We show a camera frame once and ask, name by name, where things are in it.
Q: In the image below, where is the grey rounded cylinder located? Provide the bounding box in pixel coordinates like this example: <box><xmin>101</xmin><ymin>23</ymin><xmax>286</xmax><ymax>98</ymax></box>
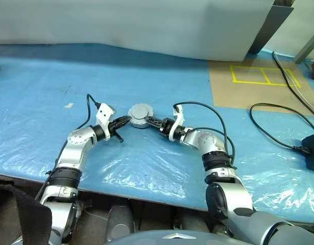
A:
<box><xmin>106</xmin><ymin>205</ymin><xmax>134</xmax><ymax>242</ymax></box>

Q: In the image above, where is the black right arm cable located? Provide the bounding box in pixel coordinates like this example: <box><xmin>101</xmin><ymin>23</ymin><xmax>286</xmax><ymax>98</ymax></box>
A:
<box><xmin>173</xmin><ymin>102</ymin><xmax>237</xmax><ymax>169</ymax></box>

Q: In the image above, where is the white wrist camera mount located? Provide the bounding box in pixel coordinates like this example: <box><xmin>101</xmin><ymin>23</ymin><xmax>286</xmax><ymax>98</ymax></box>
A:
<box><xmin>168</xmin><ymin>104</ymin><xmax>186</xmax><ymax>142</ymax></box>
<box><xmin>95</xmin><ymin>103</ymin><xmax>117</xmax><ymax>140</ymax></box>

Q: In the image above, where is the black power adapter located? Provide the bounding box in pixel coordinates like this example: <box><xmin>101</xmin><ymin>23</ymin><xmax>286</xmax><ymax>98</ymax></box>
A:
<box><xmin>302</xmin><ymin>134</ymin><xmax>314</xmax><ymax>172</ymax></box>

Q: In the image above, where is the black fabric strap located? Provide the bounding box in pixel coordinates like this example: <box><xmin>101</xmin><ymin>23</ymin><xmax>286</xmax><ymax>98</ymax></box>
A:
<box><xmin>0</xmin><ymin>178</ymin><xmax>53</xmax><ymax>245</ymax></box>

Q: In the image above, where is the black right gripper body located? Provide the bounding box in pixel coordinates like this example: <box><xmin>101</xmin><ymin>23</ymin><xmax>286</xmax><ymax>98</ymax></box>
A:
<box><xmin>159</xmin><ymin>117</ymin><xmax>174</xmax><ymax>137</ymax></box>

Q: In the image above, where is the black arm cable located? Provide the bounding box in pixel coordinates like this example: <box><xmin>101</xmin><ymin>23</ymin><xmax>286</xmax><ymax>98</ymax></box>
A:
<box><xmin>173</xmin><ymin>102</ymin><xmax>237</xmax><ymax>169</ymax></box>
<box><xmin>34</xmin><ymin>93</ymin><xmax>101</xmax><ymax>202</ymax></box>

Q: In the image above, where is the aluminium profile post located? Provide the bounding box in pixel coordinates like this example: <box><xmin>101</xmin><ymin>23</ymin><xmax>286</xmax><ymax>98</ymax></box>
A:
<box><xmin>293</xmin><ymin>30</ymin><xmax>314</xmax><ymax>64</ymax></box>

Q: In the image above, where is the grey white cable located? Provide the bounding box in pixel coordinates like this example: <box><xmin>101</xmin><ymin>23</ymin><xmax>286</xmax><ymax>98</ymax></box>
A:
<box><xmin>274</xmin><ymin>52</ymin><xmax>314</xmax><ymax>113</ymax></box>

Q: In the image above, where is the brown cardboard sheet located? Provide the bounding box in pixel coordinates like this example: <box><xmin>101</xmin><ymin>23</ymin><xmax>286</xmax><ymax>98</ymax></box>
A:
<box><xmin>207</xmin><ymin>57</ymin><xmax>314</xmax><ymax>117</ymax></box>

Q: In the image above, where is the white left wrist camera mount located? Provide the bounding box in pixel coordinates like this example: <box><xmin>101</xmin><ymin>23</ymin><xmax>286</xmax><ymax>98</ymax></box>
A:
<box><xmin>95</xmin><ymin>103</ymin><xmax>117</xmax><ymax>140</ymax></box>

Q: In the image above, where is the grey robot torso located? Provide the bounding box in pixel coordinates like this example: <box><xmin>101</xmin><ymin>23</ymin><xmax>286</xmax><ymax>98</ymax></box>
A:
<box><xmin>103</xmin><ymin>229</ymin><xmax>211</xmax><ymax>245</ymax></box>

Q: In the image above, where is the thin black cable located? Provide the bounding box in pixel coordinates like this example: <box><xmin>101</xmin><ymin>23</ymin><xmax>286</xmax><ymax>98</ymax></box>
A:
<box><xmin>272</xmin><ymin>51</ymin><xmax>314</xmax><ymax>115</ymax></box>

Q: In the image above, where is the grey hinged motor lid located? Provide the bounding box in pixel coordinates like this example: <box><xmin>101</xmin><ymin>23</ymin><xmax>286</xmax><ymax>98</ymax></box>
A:
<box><xmin>128</xmin><ymin>103</ymin><xmax>154</xmax><ymax>120</ymax></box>

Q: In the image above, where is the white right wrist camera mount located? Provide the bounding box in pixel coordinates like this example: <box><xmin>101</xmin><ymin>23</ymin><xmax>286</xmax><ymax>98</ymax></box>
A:
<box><xmin>168</xmin><ymin>104</ymin><xmax>186</xmax><ymax>142</ymax></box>

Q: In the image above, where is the dark grey post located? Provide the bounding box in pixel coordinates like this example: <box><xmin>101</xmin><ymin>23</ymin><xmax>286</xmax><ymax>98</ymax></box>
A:
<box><xmin>247</xmin><ymin>5</ymin><xmax>295</xmax><ymax>55</ymax></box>

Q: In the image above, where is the black power cord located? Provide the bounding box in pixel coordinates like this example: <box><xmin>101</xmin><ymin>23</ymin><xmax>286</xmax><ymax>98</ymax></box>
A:
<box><xmin>249</xmin><ymin>103</ymin><xmax>314</xmax><ymax>154</ymax></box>

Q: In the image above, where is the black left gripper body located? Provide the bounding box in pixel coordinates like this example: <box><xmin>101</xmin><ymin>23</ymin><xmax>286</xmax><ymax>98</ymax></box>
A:
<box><xmin>108</xmin><ymin>118</ymin><xmax>123</xmax><ymax>143</ymax></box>

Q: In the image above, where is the white backdrop panel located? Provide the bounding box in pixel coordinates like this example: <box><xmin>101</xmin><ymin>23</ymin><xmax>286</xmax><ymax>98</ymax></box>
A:
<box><xmin>0</xmin><ymin>0</ymin><xmax>275</xmax><ymax>62</ymax></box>

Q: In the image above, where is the yellow tape rectangle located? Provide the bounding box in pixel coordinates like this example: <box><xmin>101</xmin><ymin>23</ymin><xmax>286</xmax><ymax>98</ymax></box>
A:
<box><xmin>230</xmin><ymin>65</ymin><xmax>301</xmax><ymax>88</ymax></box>

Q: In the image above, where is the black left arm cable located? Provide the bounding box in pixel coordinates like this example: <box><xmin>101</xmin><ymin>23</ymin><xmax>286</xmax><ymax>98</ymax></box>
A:
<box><xmin>34</xmin><ymin>93</ymin><xmax>101</xmax><ymax>202</ymax></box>

